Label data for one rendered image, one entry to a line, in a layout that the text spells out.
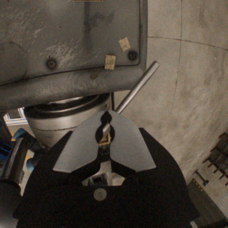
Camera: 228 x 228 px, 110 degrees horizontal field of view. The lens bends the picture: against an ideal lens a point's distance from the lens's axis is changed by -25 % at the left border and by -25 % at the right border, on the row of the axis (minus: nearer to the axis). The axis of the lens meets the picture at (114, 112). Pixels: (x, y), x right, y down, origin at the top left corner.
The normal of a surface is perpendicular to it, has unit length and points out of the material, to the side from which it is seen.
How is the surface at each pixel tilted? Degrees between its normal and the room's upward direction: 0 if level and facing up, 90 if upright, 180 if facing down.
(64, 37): 0
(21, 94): 19
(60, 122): 1
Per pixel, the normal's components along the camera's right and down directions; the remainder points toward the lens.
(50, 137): -0.03, 0.50
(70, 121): 0.40, 0.44
